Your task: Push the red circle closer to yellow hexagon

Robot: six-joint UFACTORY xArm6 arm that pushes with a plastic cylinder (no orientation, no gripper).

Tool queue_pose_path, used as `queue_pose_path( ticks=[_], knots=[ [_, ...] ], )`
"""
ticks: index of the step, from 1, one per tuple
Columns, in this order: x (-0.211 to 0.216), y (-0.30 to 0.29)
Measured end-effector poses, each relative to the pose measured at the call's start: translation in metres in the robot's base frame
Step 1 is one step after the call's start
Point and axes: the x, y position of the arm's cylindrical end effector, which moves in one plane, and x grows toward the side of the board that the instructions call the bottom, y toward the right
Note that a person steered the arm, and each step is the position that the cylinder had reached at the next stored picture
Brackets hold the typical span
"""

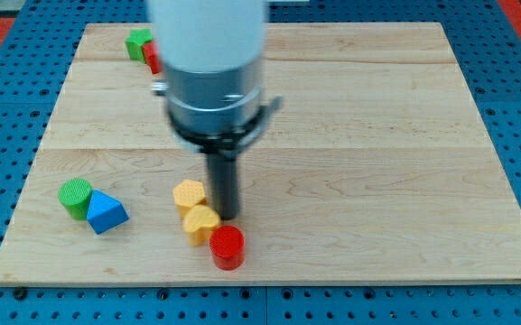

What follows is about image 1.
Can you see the red cylinder block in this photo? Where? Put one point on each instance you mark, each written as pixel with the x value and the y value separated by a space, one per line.
pixel 227 246

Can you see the red block behind arm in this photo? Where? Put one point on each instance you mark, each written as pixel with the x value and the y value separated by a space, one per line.
pixel 151 57

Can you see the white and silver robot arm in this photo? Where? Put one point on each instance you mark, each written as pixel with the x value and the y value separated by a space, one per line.
pixel 212 55

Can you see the yellow hexagon block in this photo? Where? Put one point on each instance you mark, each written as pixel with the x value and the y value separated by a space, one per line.
pixel 187 195

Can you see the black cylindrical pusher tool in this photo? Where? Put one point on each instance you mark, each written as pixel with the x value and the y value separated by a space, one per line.
pixel 223 185

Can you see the yellow heart block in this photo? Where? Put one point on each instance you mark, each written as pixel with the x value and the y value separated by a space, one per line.
pixel 199 223

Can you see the light wooden board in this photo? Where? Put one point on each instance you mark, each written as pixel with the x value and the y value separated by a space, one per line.
pixel 377 170

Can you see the blue triangle block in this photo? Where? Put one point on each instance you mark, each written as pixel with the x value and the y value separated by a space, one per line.
pixel 105 212

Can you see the green star block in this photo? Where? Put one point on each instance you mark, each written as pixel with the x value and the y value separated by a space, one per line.
pixel 135 41

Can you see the green cylinder block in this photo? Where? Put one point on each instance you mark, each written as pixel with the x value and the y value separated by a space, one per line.
pixel 74 195

